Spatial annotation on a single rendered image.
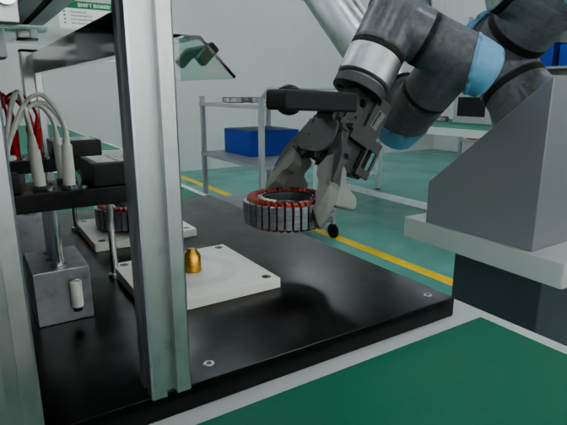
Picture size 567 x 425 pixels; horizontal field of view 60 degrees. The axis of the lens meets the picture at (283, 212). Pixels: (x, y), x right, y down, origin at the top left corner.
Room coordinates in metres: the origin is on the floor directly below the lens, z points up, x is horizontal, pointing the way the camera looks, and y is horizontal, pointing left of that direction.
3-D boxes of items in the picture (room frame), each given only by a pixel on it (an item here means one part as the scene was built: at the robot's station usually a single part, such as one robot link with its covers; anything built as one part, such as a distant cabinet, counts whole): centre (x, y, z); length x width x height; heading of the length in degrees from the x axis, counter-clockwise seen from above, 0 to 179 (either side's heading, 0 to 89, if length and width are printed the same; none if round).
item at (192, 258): (0.54, 0.11, 0.80); 0.02 x 0.02 x 0.03
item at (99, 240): (0.75, 0.24, 0.78); 0.15 x 0.15 x 0.01; 32
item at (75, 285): (0.44, 0.20, 0.80); 0.01 x 0.01 x 0.03; 32
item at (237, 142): (3.44, 0.11, 0.51); 1.01 x 0.60 x 1.01; 32
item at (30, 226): (0.67, 0.36, 0.80); 0.07 x 0.05 x 0.06; 32
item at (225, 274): (0.54, 0.11, 0.78); 0.15 x 0.15 x 0.01; 32
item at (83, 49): (0.59, 0.26, 1.03); 0.62 x 0.01 x 0.03; 32
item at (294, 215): (0.61, 0.00, 0.84); 0.11 x 0.11 x 0.04
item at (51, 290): (0.47, 0.23, 0.80); 0.07 x 0.05 x 0.06; 32
